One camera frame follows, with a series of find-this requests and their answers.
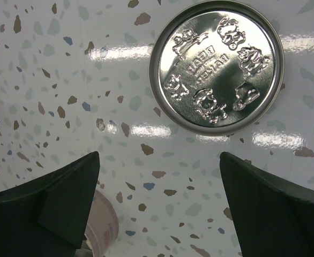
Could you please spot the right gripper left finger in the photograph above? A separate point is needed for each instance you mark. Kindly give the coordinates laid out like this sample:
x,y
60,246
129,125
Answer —
x,y
47,216

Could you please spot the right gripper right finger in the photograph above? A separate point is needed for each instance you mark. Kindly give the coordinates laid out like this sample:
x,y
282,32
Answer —
x,y
272,216

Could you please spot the round silver tin lid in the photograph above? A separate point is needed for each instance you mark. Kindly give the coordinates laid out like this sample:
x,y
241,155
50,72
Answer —
x,y
217,67

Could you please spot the clear tape roll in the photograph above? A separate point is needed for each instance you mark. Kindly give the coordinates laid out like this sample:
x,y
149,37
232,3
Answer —
x,y
102,227

